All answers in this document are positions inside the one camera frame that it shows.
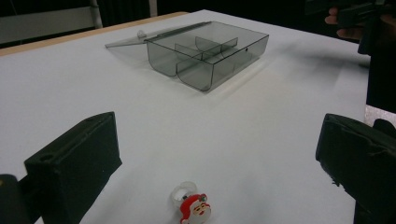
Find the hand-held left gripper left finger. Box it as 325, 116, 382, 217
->
23, 111, 123, 224

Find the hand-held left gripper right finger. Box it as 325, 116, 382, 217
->
315, 113, 396, 224

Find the white metal stand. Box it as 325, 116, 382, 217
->
89, 0, 104, 29

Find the santa claus ring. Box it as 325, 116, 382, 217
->
170, 181, 212, 224

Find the clear grey compartment box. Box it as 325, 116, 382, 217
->
105, 21, 270, 92

